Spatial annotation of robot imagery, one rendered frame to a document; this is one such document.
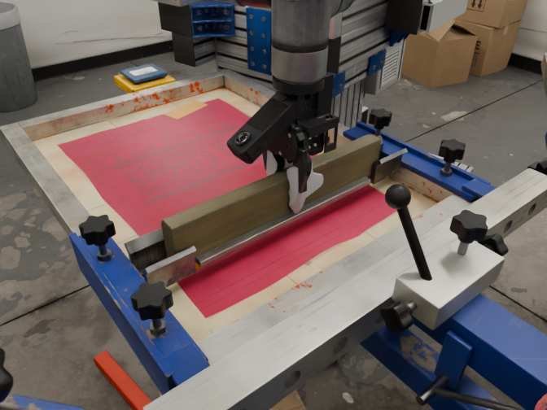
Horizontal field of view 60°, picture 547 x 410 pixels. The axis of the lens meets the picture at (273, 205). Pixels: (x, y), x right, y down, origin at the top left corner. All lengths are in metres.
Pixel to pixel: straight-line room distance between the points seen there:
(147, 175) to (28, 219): 1.76
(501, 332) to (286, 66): 0.40
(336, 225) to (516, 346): 0.35
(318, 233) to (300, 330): 0.29
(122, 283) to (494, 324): 0.45
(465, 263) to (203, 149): 0.62
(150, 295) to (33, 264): 1.85
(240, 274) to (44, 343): 1.39
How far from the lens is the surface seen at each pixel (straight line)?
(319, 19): 0.62
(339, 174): 0.80
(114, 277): 0.67
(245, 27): 1.46
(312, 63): 0.63
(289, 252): 0.74
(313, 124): 0.68
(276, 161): 0.72
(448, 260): 0.58
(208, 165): 0.96
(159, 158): 1.00
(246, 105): 1.21
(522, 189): 0.82
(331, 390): 1.73
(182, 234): 0.64
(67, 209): 0.84
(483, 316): 0.58
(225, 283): 0.69
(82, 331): 2.00
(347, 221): 0.81
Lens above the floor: 1.44
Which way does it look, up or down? 36 degrees down
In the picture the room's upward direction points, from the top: straight up
